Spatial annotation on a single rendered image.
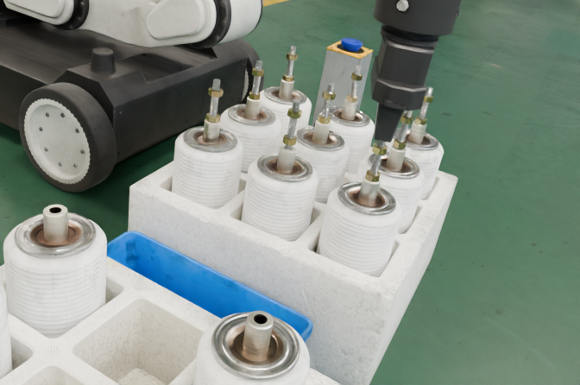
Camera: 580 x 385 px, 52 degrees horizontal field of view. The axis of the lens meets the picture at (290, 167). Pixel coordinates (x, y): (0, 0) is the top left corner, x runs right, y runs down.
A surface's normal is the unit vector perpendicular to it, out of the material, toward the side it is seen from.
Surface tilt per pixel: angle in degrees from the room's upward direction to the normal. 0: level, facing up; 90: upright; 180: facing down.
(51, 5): 90
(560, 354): 0
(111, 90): 46
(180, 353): 90
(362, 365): 90
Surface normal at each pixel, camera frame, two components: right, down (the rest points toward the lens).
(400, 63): -0.11, 0.45
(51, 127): -0.47, 0.35
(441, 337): 0.16, -0.87
